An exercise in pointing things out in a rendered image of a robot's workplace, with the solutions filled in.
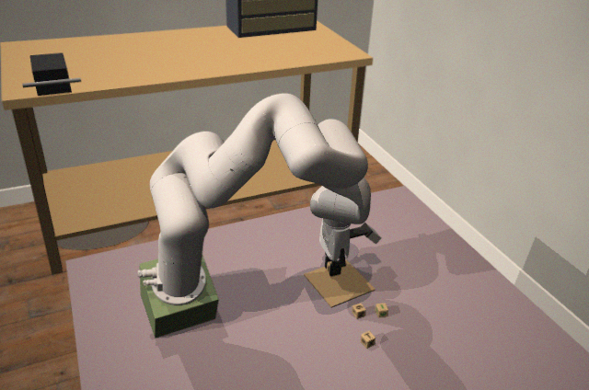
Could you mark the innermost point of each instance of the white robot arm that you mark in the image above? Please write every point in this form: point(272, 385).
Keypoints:
point(211, 178)

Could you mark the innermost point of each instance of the tan flat mat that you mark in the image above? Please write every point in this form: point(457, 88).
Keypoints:
point(341, 288)

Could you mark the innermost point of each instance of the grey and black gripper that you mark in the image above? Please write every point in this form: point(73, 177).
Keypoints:
point(336, 243)

